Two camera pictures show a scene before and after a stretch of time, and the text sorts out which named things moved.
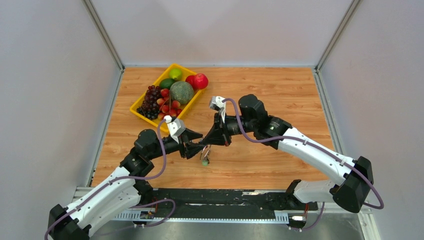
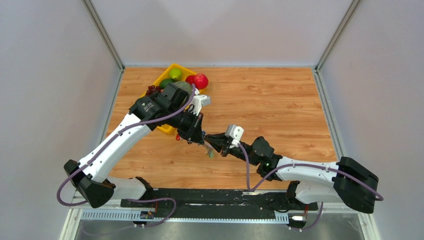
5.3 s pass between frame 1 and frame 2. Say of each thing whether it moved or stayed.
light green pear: stayed
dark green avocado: stayed
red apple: stayed
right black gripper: moved
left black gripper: moved
